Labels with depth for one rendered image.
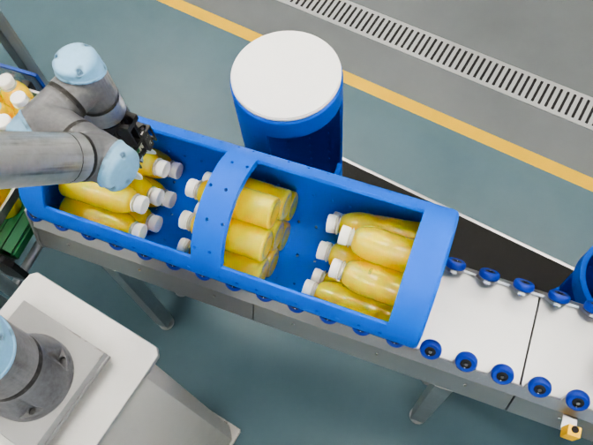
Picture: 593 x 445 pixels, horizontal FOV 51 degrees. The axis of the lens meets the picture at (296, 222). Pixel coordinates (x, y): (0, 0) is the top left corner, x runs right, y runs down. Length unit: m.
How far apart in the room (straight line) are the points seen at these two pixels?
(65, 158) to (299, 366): 1.57
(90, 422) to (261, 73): 0.89
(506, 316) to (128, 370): 0.80
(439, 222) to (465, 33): 2.02
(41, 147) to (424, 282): 0.66
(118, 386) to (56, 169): 0.46
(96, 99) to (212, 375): 1.45
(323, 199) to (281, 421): 1.10
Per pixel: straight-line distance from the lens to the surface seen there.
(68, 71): 1.06
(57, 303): 1.28
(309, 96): 1.53
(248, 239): 1.24
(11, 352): 1.04
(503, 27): 3.16
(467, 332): 1.41
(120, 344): 1.21
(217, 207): 1.18
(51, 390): 1.15
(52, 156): 0.90
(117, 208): 1.36
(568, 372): 1.45
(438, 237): 1.14
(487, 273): 1.40
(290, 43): 1.64
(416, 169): 2.63
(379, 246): 1.18
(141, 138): 1.21
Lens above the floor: 2.26
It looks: 64 degrees down
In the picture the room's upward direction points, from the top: 8 degrees counter-clockwise
